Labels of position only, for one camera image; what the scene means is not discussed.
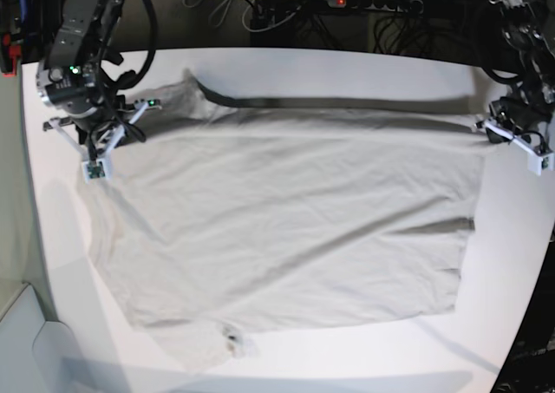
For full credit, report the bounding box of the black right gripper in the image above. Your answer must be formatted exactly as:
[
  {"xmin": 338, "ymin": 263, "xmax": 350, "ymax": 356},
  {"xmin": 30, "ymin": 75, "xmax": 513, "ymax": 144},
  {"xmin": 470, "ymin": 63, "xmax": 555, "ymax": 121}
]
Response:
[{"xmin": 36, "ymin": 58, "xmax": 153, "ymax": 142}]

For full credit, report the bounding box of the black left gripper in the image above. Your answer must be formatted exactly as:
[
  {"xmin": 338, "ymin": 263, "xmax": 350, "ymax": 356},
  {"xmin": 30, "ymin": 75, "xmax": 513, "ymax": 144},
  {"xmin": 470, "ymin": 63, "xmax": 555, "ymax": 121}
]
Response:
[{"xmin": 480, "ymin": 96, "xmax": 554, "ymax": 150}]

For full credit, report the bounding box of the grey t-shirt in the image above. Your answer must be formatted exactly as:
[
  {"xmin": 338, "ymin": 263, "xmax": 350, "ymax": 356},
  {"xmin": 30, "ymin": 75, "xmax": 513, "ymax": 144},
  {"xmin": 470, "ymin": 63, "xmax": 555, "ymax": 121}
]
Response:
[{"xmin": 77, "ymin": 75, "xmax": 490, "ymax": 372}]

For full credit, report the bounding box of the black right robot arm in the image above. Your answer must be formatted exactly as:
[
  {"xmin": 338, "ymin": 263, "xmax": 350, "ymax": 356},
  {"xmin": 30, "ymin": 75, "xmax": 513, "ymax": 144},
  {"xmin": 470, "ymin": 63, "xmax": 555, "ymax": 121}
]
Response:
[{"xmin": 36, "ymin": 0, "xmax": 159, "ymax": 147}]

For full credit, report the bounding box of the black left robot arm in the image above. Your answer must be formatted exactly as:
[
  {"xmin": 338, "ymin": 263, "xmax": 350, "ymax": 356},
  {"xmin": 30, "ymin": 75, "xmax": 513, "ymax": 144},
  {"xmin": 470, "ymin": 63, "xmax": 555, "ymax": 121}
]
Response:
[{"xmin": 472, "ymin": 0, "xmax": 554, "ymax": 154}]

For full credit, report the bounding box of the red and black clamp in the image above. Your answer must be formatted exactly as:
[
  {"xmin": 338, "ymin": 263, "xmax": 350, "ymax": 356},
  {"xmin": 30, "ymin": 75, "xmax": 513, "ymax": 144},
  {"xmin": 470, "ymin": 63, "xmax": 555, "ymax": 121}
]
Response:
[{"xmin": 1, "ymin": 33, "xmax": 22, "ymax": 77}]

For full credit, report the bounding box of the black power strip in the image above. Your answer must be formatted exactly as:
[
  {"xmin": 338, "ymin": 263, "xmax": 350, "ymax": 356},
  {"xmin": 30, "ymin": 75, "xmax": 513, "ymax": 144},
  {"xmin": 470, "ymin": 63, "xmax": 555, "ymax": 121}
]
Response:
[{"xmin": 327, "ymin": 0, "xmax": 424, "ymax": 15}]

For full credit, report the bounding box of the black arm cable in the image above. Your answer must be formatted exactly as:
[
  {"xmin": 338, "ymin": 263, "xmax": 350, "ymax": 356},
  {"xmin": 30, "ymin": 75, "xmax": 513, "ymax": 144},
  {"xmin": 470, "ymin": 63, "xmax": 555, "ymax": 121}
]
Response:
[{"xmin": 86, "ymin": 0, "xmax": 159, "ymax": 144}]

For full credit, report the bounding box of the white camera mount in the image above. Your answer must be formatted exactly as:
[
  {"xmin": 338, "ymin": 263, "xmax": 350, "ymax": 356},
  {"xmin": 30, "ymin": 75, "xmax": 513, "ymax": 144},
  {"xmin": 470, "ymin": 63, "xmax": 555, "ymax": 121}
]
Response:
[
  {"xmin": 475, "ymin": 119, "xmax": 554, "ymax": 176},
  {"xmin": 42, "ymin": 95, "xmax": 162, "ymax": 183}
]

